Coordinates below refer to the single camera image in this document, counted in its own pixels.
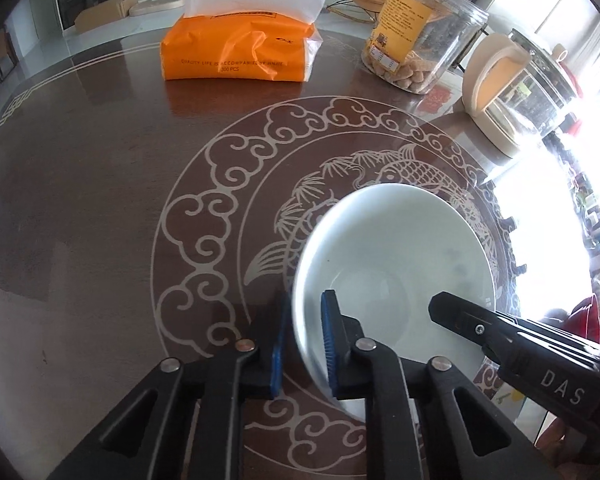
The orange tissue pack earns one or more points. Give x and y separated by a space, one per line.
240 45

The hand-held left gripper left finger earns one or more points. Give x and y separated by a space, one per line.
276 355

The clear plastic snack jar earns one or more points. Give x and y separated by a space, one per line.
420 35

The wooden chair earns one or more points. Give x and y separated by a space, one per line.
2 55

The white bowl with blue print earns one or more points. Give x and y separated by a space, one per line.
395 240

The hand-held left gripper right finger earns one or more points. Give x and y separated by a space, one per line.
330 345

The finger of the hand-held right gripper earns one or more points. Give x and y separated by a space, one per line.
465 317

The cardboard box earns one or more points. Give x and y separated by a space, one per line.
105 10

